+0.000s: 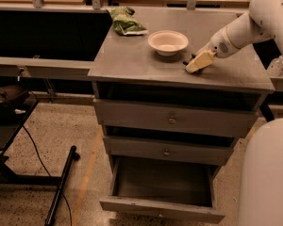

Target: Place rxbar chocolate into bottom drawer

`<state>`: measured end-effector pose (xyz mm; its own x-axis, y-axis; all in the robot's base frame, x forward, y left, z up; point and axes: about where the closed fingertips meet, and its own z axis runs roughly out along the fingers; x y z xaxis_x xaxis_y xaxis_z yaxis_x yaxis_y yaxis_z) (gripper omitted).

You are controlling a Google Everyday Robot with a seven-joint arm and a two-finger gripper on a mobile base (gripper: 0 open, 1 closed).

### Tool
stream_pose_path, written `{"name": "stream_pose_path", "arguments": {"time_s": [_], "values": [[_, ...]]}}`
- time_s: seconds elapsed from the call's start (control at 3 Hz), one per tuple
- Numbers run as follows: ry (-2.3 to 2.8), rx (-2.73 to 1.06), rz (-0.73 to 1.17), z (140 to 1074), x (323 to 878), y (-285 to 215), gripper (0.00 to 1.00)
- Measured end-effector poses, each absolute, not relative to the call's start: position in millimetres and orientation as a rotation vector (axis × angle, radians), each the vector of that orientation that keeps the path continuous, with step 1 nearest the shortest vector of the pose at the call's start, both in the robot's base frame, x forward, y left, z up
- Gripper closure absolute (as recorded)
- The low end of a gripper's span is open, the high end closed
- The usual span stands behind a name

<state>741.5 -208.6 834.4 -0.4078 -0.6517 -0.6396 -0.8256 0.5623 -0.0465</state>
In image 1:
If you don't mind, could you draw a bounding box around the grey open bottom drawer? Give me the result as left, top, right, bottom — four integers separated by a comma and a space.
100, 157, 225, 224

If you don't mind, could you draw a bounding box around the white paper bowl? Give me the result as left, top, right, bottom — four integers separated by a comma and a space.
148, 30, 189, 57

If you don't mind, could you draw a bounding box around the grey drawer cabinet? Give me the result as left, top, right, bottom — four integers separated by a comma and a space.
89, 8, 275, 173

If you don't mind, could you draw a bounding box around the green chip bag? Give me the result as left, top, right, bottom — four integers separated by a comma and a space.
109, 7, 148, 36

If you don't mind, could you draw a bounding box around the clear sanitizer pump bottle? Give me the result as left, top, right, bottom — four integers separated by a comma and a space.
267, 56, 283, 76

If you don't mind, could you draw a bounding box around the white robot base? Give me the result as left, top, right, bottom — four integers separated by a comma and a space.
237, 118, 283, 226

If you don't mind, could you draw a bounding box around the black power cable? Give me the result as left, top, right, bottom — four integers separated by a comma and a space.
22, 124, 74, 226

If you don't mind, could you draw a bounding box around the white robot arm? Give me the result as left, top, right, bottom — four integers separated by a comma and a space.
185, 0, 283, 73

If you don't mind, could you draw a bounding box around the dark bag on cart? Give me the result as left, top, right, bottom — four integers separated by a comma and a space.
0, 85, 29, 109

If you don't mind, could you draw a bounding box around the grey top drawer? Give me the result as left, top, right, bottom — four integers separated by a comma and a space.
93, 99, 257, 137

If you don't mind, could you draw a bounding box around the black rolling cart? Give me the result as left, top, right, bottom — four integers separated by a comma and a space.
0, 97, 80, 226

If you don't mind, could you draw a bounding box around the grey middle drawer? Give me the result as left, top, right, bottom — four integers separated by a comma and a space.
103, 136, 233, 166

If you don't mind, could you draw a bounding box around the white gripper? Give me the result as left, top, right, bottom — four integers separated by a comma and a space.
185, 28, 240, 73

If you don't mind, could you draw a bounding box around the black rxbar chocolate bar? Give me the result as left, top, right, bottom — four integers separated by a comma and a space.
183, 55, 203, 73

